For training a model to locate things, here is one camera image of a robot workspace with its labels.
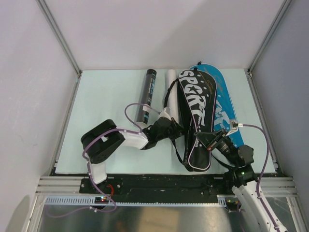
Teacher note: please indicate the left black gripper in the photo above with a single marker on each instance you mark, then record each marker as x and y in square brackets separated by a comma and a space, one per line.
[178, 130]

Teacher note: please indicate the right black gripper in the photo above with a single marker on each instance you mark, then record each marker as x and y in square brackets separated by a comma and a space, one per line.
[206, 137]

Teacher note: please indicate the black shuttlecock tube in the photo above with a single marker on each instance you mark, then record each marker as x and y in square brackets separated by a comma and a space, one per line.
[146, 96]

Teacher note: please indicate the white shuttlecock tube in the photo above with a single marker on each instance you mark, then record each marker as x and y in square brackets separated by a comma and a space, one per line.
[172, 102]

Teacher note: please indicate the blue racket bag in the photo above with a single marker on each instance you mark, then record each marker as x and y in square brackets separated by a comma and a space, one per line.
[224, 111]

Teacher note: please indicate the black racket bag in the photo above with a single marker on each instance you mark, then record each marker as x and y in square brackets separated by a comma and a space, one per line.
[197, 94]

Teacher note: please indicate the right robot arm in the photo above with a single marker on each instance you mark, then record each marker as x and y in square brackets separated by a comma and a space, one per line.
[243, 181]

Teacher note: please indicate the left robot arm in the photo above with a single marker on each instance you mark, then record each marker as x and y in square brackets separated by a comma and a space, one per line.
[100, 142]

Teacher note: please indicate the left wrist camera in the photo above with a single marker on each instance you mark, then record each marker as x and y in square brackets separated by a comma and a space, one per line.
[165, 113]

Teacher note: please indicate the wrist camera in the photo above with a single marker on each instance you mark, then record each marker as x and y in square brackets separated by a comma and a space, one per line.
[165, 113]
[234, 126]

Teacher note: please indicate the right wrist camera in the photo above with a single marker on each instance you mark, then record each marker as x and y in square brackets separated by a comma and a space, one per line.
[234, 126]

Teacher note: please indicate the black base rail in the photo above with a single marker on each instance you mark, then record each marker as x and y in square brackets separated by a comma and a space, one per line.
[165, 188]

